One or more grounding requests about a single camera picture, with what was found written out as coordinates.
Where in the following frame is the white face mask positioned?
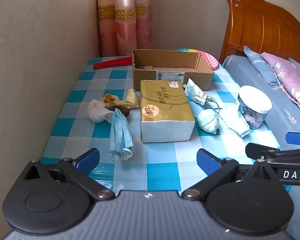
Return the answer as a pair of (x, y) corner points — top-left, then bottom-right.
(221, 104), (251, 138)
(87, 99), (115, 124)

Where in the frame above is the clear jar with white lid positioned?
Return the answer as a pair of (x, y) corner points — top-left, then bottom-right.
(236, 85), (273, 130)

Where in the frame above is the pink floral pillow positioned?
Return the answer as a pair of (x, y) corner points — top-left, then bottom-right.
(261, 52), (300, 123)

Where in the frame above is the red folded fan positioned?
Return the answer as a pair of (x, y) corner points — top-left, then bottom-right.
(93, 57), (133, 70)

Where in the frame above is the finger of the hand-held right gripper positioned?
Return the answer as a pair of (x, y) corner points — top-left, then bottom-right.
(285, 131), (300, 147)
(245, 142), (300, 166)

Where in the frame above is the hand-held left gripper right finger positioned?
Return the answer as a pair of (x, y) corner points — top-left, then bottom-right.
(181, 149), (284, 201)

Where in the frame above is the pink curtain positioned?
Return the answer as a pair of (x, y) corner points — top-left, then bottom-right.
(97, 0), (155, 57)

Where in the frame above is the brown cardboard box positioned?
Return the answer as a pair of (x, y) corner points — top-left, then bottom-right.
(132, 49), (215, 92)

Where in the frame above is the light blue plush toy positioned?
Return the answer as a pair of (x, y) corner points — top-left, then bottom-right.
(198, 108), (221, 135)

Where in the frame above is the rainbow pop bubble toy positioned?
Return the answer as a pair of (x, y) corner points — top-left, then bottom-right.
(175, 48), (219, 71)

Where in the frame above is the brown hair scrunchie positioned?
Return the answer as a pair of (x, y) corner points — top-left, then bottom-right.
(107, 106), (131, 118)

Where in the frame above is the blue checked tablecloth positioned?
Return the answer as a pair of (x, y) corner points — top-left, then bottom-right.
(41, 56), (292, 193)

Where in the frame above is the gold tissue pack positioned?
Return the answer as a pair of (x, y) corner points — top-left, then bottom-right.
(140, 80), (196, 143)

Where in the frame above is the blue face mask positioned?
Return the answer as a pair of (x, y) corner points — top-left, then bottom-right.
(110, 108), (135, 162)

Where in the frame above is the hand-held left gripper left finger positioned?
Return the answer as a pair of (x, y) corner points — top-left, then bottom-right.
(22, 148), (115, 201)

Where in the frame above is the floral blue pouch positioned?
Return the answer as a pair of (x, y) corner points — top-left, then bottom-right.
(184, 78), (215, 106)

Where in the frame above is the wooden headboard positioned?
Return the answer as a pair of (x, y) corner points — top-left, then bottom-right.
(218, 0), (300, 68)

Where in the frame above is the blue floral pillow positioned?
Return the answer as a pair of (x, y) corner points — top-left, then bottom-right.
(243, 45), (278, 86)

